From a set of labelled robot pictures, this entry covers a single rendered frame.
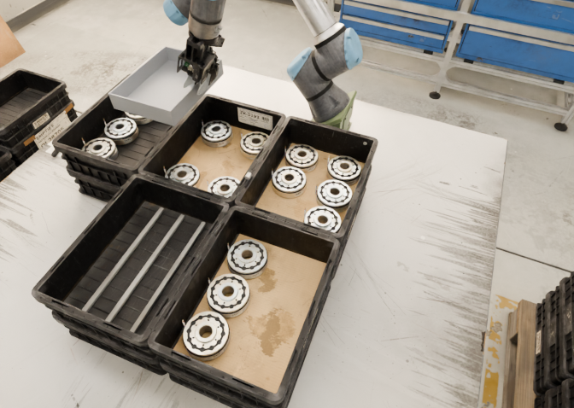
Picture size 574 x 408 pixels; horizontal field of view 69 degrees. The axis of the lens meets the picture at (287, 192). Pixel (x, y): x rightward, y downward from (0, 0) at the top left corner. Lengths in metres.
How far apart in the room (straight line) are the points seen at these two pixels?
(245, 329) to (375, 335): 0.36
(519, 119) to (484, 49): 0.56
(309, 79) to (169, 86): 0.47
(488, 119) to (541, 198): 0.70
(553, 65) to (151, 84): 2.42
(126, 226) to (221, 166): 0.34
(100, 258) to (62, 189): 0.46
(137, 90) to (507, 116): 2.52
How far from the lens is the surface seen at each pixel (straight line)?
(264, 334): 1.02
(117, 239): 1.23
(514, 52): 3.03
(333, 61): 1.43
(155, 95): 1.29
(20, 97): 2.51
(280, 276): 1.09
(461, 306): 1.30
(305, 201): 1.23
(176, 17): 1.17
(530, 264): 2.42
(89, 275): 1.19
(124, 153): 1.45
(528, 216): 2.62
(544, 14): 2.94
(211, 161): 1.35
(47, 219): 1.53
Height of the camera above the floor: 1.78
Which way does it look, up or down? 49 degrees down
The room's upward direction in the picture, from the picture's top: 2 degrees clockwise
